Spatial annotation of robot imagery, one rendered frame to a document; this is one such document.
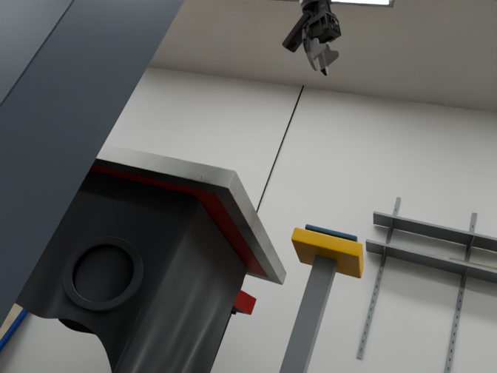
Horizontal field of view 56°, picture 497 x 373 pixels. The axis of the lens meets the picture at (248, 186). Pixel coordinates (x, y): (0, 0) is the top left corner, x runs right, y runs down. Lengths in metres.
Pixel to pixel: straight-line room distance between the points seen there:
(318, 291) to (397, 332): 2.19
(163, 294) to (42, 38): 0.51
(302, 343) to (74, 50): 0.59
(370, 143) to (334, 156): 0.28
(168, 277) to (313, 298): 0.27
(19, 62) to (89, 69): 0.10
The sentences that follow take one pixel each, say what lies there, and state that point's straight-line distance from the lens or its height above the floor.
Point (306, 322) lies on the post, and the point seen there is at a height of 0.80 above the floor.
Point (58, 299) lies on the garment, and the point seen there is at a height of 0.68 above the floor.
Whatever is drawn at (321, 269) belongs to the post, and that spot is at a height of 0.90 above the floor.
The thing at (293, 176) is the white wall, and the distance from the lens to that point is 3.48.
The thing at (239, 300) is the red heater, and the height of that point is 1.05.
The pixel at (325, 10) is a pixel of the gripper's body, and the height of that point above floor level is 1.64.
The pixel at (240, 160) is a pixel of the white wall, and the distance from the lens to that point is 3.65.
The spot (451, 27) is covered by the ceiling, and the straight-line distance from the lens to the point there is 3.24.
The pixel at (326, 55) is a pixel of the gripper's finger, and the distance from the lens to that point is 1.40.
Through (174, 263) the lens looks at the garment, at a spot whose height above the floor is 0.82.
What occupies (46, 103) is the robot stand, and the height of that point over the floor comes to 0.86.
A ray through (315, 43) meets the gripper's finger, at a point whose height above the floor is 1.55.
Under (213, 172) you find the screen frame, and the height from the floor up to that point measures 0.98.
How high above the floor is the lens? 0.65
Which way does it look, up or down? 23 degrees up
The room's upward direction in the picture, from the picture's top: 22 degrees clockwise
